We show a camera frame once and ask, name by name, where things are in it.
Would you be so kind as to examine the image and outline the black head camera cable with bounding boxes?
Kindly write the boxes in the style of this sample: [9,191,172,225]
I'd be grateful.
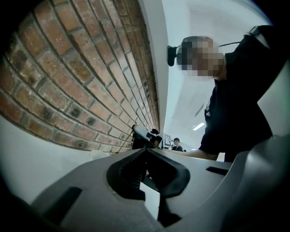
[217,40,241,48]

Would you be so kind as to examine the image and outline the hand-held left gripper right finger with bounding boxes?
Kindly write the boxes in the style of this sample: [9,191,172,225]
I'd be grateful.
[146,148,234,227]

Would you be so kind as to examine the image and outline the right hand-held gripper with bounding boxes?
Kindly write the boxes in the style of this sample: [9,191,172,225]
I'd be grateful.
[132,124,172,150]

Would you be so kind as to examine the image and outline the black head-mounted camera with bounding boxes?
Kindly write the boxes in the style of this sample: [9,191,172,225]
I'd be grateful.
[167,45,179,67]

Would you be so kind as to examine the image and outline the person's right forearm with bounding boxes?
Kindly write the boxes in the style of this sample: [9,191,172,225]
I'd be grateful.
[184,149,218,161]

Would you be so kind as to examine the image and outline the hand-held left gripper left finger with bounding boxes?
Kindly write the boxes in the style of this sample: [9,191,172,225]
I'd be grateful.
[30,148,165,232]

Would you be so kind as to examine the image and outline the ceiling air conditioner vent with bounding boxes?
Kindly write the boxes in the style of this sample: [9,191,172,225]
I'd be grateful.
[195,103,205,118]

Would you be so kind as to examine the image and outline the person's black shirt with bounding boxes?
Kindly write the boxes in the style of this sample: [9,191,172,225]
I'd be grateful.
[199,24,279,163]

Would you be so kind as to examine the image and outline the person's head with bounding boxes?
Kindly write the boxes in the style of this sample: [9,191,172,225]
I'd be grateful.
[176,36,227,82]

